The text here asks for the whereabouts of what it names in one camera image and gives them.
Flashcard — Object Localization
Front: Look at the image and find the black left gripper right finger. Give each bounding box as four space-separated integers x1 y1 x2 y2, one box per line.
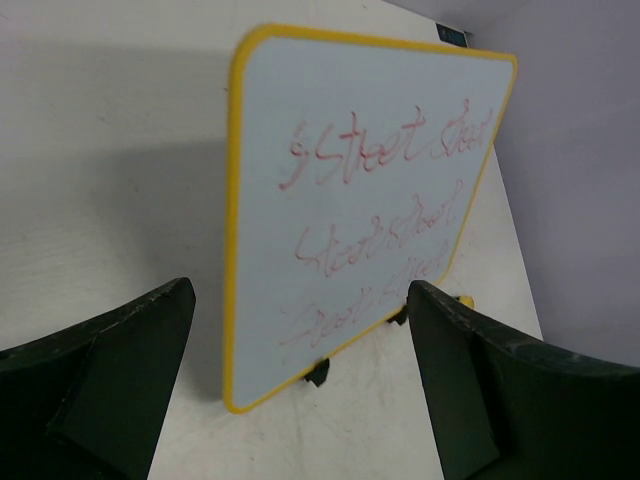
407 281 639 479

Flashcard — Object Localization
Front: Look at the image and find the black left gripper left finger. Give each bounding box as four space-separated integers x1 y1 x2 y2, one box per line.
1 278 195 479

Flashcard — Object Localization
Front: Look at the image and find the yellow framed whiteboard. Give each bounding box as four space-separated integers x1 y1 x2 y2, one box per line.
223 24 518 414

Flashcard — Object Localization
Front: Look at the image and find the metal wire board stand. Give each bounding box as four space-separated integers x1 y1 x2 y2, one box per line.
303 305 408 388

